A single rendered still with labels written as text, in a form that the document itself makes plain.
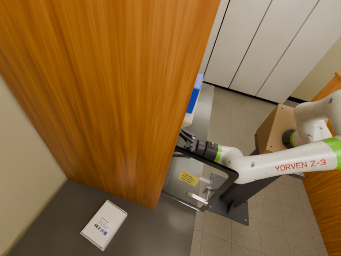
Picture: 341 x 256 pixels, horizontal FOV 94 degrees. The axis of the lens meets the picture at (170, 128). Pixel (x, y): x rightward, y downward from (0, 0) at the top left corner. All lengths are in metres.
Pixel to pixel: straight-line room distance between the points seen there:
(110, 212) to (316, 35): 3.77
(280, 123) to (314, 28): 2.59
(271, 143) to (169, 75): 1.14
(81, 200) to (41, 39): 0.74
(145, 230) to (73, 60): 0.75
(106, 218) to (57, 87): 0.61
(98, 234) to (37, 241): 0.24
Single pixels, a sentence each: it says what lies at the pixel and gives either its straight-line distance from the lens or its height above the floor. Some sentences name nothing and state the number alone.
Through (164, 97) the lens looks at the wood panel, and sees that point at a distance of 0.33.
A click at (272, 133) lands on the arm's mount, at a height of 1.09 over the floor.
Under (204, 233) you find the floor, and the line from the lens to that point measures 1.96.
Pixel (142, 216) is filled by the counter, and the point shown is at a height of 0.94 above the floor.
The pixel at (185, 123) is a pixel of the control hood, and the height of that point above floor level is 1.50.
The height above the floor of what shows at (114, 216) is 0.98.
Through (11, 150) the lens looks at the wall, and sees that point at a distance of 0.76.
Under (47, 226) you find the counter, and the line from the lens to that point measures 0.98.
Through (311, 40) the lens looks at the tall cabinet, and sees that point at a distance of 3.85.
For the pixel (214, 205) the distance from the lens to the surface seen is 2.07.
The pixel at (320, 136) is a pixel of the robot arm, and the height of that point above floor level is 1.29.
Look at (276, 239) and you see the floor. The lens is 2.34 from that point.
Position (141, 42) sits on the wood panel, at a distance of 0.30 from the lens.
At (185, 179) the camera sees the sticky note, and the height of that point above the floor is 1.22.
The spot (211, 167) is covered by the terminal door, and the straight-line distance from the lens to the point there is 0.57.
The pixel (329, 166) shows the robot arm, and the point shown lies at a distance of 0.80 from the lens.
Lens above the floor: 1.82
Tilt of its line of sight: 46 degrees down
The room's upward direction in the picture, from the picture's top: 14 degrees clockwise
